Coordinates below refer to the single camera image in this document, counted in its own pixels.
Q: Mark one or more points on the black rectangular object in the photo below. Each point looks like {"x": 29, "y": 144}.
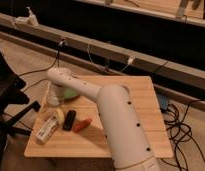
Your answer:
{"x": 69, "y": 120}

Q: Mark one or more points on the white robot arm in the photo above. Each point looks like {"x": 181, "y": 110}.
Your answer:
{"x": 127, "y": 141}

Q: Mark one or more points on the white bottle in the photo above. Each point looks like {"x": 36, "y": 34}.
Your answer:
{"x": 47, "y": 130}

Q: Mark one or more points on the green ceramic bowl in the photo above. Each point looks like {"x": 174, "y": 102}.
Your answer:
{"x": 70, "y": 94}

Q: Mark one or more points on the orange carrot toy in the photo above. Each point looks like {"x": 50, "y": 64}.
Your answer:
{"x": 82, "y": 125}

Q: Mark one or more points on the wooden table board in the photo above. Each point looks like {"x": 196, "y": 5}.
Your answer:
{"x": 91, "y": 141}

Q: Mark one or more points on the black office chair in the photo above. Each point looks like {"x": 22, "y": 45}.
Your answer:
{"x": 10, "y": 93}

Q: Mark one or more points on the white cable plug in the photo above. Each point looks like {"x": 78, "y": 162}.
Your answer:
{"x": 130, "y": 61}

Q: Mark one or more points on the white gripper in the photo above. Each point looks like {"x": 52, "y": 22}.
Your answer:
{"x": 55, "y": 98}

